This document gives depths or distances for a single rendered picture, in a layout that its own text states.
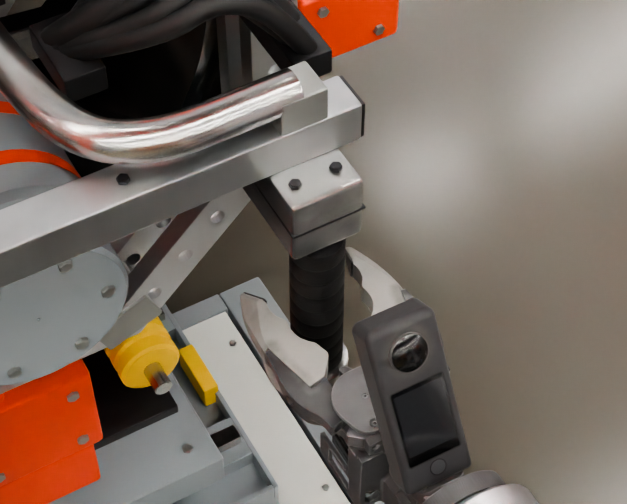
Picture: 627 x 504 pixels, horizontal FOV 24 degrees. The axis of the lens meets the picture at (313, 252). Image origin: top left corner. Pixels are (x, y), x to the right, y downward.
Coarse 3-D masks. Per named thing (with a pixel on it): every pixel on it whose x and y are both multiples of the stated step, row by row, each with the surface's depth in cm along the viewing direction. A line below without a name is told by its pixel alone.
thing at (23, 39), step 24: (48, 0) 135; (72, 0) 111; (24, 24) 109; (24, 48) 110; (168, 48) 122; (192, 48) 119; (216, 48) 118; (120, 72) 127; (144, 72) 125; (168, 72) 122; (192, 72) 119; (96, 96) 129; (120, 96) 127; (144, 96) 125; (168, 96) 122; (192, 96) 120; (96, 168) 127
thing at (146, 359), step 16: (144, 336) 130; (160, 336) 131; (112, 352) 131; (128, 352) 130; (144, 352) 129; (160, 352) 130; (176, 352) 132; (128, 368) 130; (144, 368) 131; (160, 368) 131; (128, 384) 131; (144, 384) 133; (160, 384) 129
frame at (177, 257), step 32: (224, 32) 111; (224, 64) 114; (256, 64) 109; (160, 224) 124; (192, 224) 118; (224, 224) 120; (128, 256) 124; (160, 256) 120; (192, 256) 121; (128, 288) 121; (160, 288) 123; (128, 320) 123
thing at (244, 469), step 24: (168, 312) 178; (192, 360) 172; (192, 384) 173; (216, 384) 170; (216, 408) 172; (216, 432) 167; (240, 432) 167; (240, 456) 165; (240, 480) 166; (264, 480) 165
